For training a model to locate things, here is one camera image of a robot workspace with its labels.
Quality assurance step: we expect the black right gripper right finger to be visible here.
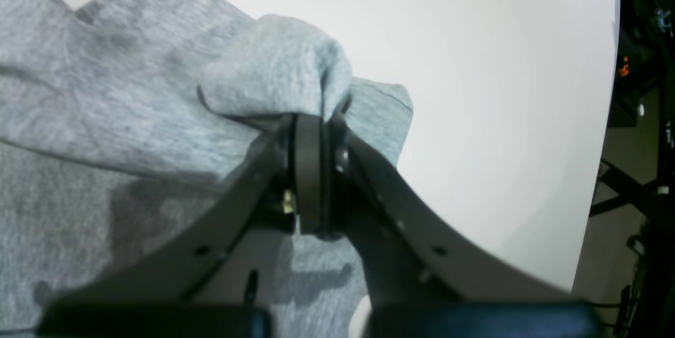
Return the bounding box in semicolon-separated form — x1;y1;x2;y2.
323;114;601;337

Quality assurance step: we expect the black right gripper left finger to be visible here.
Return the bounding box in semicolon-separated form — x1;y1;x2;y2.
37;114;323;337

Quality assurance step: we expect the grey T-shirt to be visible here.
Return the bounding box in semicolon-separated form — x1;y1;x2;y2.
2;0;414;337

